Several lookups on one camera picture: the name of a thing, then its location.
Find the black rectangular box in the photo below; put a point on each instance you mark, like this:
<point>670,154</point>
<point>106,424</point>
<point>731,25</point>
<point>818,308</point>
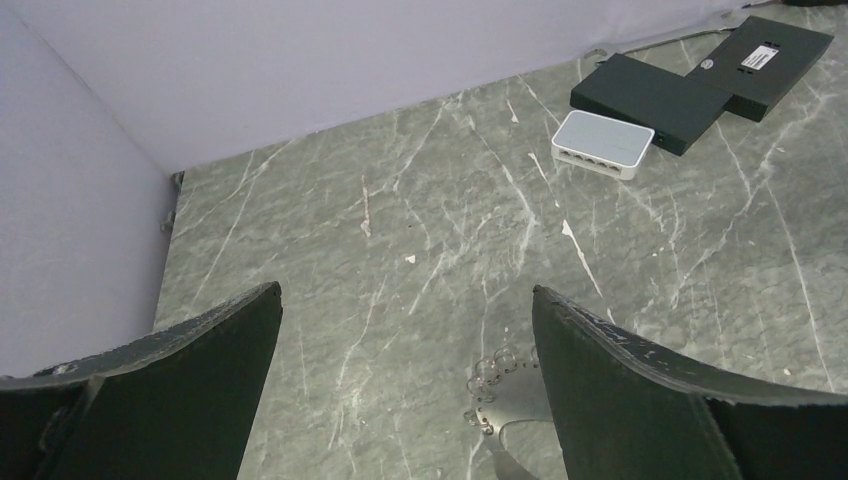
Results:
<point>759,63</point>

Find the dark perforated ring plate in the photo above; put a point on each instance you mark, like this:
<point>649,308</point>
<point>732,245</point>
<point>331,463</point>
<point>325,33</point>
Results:
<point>506,388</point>

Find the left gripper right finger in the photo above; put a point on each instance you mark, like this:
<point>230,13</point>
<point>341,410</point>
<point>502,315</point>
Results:
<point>625,407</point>

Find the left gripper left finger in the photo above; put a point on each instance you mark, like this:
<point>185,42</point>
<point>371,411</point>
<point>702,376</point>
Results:
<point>178,403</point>

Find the white rectangular box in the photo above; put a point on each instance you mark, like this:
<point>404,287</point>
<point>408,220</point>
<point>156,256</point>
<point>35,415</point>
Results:
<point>601,144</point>

